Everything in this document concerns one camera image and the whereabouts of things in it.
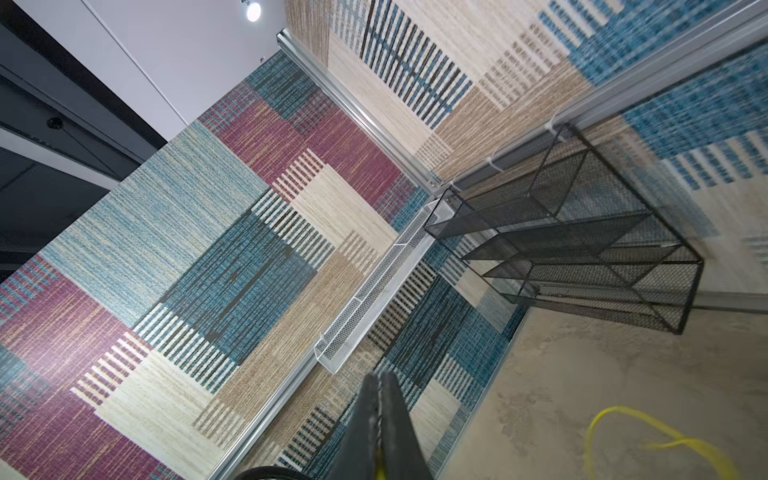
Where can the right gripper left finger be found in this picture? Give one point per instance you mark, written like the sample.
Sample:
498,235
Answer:
357,456

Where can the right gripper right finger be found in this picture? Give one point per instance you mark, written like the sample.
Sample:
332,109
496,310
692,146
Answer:
402,455

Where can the black mesh shelf rack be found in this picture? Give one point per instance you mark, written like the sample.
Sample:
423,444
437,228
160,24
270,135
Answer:
561,229

